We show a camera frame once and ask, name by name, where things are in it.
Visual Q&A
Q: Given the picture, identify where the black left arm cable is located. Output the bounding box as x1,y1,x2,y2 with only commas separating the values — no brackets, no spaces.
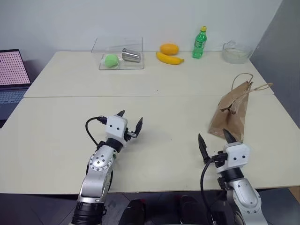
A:
85,115,109,150

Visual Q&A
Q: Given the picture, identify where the grey laptop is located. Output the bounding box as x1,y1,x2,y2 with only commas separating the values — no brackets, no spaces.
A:
0,49,32,128

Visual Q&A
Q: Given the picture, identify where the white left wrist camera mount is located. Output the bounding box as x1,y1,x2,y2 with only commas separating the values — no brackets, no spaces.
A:
105,114,128,148

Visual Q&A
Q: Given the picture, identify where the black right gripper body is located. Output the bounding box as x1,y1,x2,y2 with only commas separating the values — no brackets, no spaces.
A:
210,150,228,168

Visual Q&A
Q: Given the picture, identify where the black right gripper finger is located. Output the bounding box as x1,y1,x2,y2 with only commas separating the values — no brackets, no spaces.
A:
198,133,211,165
222,128,238,144

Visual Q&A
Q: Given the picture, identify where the clear glass bowl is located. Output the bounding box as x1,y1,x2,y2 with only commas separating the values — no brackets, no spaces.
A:
222,40,253,64

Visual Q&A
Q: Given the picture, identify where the brown paper bag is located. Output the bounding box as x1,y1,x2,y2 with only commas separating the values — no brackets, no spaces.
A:
208,73,274,142

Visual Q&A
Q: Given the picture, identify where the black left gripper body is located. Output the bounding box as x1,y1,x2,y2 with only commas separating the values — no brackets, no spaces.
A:
123,127,138,143

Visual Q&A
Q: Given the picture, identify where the orange mango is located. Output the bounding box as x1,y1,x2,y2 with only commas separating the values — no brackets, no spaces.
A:
160,43,180,56

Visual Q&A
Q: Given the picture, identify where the clear plastic box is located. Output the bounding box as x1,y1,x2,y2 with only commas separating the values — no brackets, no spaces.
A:
91,36,145,71

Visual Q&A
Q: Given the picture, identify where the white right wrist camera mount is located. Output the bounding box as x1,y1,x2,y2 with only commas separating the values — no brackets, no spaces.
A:
223,141,252,174

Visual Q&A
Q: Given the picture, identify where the yellow banana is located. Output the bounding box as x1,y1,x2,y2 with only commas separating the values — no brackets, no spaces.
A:
156,52,185,66

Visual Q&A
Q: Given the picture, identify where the metal cup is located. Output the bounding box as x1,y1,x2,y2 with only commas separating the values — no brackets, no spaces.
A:
121,47,143,63

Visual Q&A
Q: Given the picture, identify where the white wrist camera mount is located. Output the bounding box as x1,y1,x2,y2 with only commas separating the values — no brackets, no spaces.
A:
223,141,252,174
105,114,128,148

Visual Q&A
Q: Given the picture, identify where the green ball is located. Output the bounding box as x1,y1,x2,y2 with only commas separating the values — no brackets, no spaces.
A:
104,54,120,69

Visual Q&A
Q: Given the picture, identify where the dark rounded shape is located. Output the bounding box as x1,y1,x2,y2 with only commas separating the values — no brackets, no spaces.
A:
179,195,207,225
119,198,146,225

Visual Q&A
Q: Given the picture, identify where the wooden table leg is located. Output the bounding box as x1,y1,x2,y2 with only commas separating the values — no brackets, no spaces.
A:
289,187,300,203

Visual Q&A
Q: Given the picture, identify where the green plastic bottle yellow cap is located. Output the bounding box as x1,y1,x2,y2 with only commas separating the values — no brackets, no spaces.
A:
192,26,209,59

